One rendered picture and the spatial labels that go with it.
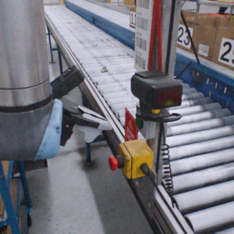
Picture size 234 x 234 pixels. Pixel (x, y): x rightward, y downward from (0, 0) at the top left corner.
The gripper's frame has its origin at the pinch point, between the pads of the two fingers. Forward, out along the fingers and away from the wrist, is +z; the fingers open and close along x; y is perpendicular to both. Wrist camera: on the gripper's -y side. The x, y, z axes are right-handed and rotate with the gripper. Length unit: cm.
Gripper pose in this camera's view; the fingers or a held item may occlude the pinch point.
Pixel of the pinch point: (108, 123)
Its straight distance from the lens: 58.4
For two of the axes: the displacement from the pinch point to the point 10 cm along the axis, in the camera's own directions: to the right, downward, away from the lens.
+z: 8.2, 3.2, 4.8
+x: 3.2, 4.4, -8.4
